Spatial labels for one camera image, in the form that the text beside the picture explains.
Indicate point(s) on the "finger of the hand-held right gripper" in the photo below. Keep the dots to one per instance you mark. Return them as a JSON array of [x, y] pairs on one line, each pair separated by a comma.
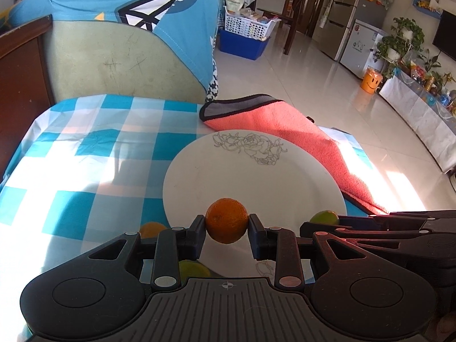
[[338, 229], [409, 219]]

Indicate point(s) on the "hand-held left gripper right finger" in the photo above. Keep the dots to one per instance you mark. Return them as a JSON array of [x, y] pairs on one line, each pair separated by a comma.
[[254, 237]]

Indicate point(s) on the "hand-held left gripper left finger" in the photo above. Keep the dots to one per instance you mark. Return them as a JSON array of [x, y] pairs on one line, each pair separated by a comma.
[[197, 237]]

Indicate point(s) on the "green lime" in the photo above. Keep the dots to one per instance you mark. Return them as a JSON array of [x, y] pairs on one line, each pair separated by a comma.
[[325, 217]]

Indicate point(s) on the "orange mandarin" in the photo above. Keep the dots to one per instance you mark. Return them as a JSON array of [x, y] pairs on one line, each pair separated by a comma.
[[227, 220], [151, 228]]

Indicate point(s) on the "white floral plate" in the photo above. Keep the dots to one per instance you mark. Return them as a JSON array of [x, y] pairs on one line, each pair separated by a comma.
[[267, 185]]

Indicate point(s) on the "yellow-green round fruit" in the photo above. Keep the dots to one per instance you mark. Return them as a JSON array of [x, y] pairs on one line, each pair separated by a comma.
[[194, 270]]

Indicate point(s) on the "white-covered low cabinet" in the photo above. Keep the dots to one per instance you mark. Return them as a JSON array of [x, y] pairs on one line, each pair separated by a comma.
[[420, 114]]

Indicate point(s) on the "pink grey-edged towel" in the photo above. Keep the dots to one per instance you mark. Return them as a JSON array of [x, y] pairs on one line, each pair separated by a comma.
[[285, 121]]

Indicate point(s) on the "blue white checkered tablecloth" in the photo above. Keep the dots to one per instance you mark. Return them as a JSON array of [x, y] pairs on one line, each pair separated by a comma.
[[89, 156]]

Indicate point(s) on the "orange smiley bucket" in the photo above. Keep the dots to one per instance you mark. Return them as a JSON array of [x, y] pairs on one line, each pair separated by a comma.
[[371, 82]]

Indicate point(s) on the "black white patterned cloth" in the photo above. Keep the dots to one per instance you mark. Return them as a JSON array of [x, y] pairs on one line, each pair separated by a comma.
[[213, 85]]

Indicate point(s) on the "potted green plants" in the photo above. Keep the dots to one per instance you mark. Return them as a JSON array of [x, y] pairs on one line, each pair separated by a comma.
[[395, 42]]

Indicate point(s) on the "small white freezer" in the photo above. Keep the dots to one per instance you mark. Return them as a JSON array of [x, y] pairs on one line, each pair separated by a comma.
[[361, 48]]

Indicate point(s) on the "black television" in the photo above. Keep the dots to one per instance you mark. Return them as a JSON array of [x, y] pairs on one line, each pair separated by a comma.
[[447, 35]]

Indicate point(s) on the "blue plastic bin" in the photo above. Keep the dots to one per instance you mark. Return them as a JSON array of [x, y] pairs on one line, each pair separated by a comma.
[[242, 48]]

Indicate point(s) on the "pale green chair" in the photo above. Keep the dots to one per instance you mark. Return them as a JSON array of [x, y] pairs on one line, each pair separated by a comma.
[[107, 64]]

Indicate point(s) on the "white perforated basket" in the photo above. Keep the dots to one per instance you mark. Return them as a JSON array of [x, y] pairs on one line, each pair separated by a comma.
[[245, 25]]

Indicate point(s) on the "dark wooden chair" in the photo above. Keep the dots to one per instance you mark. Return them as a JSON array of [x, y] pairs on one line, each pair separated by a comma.
[[295, 17]]

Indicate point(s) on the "silver refrigerator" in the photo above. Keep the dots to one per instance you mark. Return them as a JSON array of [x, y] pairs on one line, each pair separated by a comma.
[[342, 10]]

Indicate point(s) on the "dark wooden furniture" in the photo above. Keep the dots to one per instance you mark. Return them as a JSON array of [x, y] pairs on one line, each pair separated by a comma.
[[21, 89]]

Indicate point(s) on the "white snack bag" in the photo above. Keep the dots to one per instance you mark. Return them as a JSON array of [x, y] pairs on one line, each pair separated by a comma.
[[234, 4]]

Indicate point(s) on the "blue wall shelf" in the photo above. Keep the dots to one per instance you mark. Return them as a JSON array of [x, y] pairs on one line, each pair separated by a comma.
[[425, 7]]

